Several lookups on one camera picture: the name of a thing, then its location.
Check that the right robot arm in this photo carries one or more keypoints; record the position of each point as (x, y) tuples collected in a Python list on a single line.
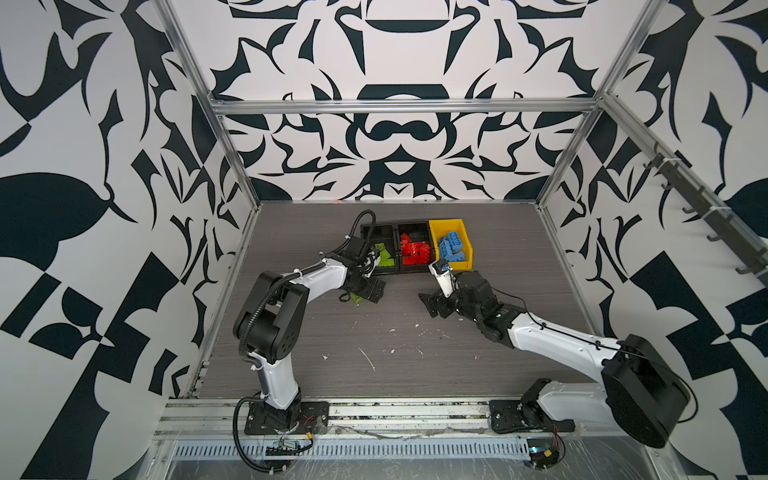
[(629, 385)]

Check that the right circuit board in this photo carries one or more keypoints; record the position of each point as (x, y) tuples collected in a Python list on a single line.
[(543, 456)]

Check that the white cable duct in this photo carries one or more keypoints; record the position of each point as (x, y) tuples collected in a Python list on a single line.
[(513, 448)]

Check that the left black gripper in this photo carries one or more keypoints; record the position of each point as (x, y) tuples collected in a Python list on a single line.
[(369, 285)]

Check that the left black bin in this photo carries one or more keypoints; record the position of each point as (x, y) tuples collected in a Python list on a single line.
[(386, 234)]

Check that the middle black bin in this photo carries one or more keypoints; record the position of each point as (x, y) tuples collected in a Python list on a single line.
[(418, 231)]

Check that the wall hook rail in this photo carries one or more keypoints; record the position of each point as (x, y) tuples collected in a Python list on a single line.
[(726, 225)]

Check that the yellow bin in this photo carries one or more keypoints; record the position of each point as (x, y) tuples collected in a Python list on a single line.
[(441, 227)]

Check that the circuit board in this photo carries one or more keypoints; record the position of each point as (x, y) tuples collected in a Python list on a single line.
[(289, 448), (543, 456)]

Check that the blue lego brick front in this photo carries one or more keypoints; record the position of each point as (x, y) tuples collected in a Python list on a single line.
[(450, 247)]

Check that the red lego arch piece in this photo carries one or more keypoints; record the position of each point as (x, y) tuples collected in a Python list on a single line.
[(415, 252)]

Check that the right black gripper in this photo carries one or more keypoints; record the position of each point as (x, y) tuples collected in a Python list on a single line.
[(437, 299)]

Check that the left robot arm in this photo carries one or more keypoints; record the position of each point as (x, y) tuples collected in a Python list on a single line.
[(271, 319)]

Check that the black bin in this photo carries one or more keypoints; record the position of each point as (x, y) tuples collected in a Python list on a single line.
[(418, 231), (386, 234)]

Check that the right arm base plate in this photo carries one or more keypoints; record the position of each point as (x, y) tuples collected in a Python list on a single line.
[(517, 416)]

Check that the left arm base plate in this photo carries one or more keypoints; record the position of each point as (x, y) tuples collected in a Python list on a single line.
[(299, 418)]

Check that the left circuit board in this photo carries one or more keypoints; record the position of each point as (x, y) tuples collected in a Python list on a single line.
[(289, 448)]

